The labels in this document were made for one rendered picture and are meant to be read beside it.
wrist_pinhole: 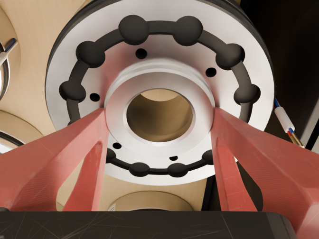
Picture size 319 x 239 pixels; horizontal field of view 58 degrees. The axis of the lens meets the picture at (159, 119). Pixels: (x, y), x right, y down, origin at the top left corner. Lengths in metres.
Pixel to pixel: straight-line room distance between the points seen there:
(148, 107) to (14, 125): 0.14
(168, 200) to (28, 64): 0.19
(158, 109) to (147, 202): 0.17
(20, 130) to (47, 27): 0.09
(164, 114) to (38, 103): 0.13
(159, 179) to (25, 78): 0.14
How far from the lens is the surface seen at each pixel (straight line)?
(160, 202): 0.31
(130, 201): 0.32
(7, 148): 0.25
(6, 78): 0.22
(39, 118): 0.26
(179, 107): 0.15
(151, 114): 0.15
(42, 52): 0.23
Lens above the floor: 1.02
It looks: 51 degrees down
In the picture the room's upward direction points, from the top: 179 degrees clockwise
